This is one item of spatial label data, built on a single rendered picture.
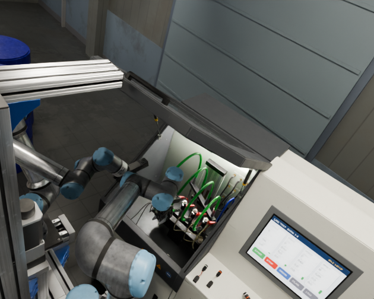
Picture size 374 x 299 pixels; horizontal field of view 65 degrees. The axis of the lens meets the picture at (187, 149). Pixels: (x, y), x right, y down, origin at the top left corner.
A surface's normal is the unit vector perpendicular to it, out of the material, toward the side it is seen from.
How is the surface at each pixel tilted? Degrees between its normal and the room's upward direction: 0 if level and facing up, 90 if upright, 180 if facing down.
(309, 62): 90
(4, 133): 90
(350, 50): 90
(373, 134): 90
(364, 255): 76
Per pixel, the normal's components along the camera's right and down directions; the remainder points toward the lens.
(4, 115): 0.65, 0.60
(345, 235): -0.53, 0.15
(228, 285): 0.27, -0.76
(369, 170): -0.72, 0.26
